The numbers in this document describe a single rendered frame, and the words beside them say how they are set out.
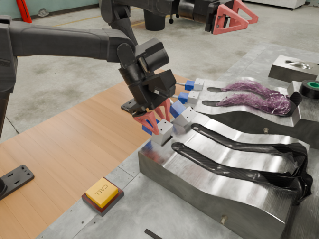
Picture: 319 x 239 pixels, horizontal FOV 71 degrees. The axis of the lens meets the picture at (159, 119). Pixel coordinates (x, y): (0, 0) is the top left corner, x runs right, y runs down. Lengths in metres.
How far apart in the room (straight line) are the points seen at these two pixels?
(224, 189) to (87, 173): 0.40
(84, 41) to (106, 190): 0.37
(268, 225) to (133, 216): 0.31
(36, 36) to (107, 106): 0.53
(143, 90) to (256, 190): 0.34
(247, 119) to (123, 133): 0.44
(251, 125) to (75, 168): 0.60
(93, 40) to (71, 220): 0.44
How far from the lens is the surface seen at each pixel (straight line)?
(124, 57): 0.53
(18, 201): 0.74
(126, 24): 0.89
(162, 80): 0.51
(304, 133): 0.87
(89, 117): 0.93
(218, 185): 0.57
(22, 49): 0.51
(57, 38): 0.51
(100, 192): 0.63
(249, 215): 0.54
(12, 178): 0.79
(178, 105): 0.71
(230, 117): 0.83
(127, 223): 0.61
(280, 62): 1.31
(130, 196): 0.65
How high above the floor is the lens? 1.35
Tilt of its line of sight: 39 degrees down
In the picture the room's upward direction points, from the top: straight up
